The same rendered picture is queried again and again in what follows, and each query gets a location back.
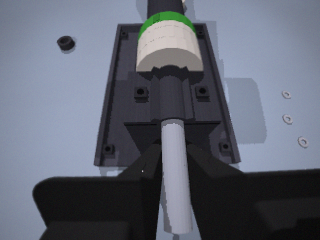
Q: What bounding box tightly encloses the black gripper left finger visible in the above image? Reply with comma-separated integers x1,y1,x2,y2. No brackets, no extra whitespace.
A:
32,139,162,240

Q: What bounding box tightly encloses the dark grey mounting plate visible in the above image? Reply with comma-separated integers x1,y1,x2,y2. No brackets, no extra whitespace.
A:
93,23,241,167

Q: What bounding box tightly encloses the green ring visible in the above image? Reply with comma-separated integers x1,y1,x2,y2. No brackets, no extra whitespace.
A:
138,11,196,42

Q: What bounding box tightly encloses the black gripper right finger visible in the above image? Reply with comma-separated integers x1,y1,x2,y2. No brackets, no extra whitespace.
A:
185,139,320,240

